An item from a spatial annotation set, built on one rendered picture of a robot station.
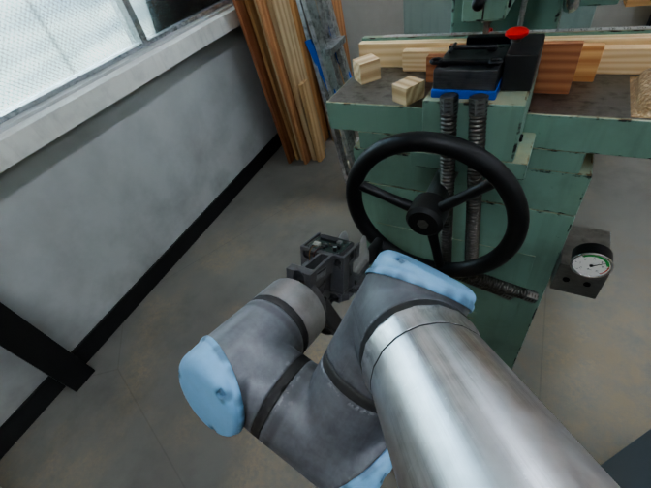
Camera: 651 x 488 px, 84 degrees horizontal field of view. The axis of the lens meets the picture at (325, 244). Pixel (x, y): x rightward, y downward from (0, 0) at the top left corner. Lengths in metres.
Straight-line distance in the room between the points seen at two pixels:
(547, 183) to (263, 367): 0.58
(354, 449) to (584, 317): 1.30
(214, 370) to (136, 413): 1.24
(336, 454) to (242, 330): 0.14
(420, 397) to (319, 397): 0.16
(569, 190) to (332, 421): 0.58
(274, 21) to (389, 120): 1.40
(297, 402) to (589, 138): 0.58
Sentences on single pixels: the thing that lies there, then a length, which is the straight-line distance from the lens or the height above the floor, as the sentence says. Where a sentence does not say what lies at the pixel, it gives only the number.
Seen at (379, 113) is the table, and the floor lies 0.88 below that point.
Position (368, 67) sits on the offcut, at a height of 0.93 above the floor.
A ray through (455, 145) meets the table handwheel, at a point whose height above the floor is 0.95.
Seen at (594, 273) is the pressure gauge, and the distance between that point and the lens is 0.81.
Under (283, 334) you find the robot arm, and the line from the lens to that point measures 0.40.
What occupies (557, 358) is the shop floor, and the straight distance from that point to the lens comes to 1.44.
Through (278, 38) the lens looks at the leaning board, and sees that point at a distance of 2.09.
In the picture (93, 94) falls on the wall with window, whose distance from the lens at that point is 1.61.
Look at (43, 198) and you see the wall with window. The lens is 1.60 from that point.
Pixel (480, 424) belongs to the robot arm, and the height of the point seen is 1.04.
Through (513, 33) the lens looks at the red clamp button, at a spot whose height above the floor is 1.02.
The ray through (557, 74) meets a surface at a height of 0.93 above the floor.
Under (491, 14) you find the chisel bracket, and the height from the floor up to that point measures 1.01.
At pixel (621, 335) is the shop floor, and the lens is 1.57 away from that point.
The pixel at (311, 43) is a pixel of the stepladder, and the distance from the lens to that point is 1.63.
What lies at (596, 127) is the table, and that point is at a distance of 0.70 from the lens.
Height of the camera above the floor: 1.21
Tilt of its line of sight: 44 degrees down
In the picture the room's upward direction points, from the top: 14 degrees counter-clockwise
